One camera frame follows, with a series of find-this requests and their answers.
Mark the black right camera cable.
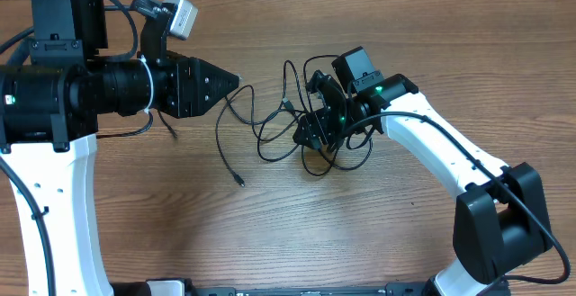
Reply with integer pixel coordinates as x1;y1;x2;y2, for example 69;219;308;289
341;79;572;286

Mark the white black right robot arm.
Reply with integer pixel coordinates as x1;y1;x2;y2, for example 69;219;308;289
293;47;554;295

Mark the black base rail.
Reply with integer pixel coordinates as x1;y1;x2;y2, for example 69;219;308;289
110;277;433;296

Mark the black left camera cable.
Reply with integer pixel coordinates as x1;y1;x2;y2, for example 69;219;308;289
0;0;140;296

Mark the black camera cable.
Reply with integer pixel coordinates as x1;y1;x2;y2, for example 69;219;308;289
0;0;140;296
341;79;572;286

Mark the black cable bundle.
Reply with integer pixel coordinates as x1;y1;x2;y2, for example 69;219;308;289
214;53;374;188

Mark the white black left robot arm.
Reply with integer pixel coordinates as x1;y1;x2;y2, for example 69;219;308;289
1;0;239;295

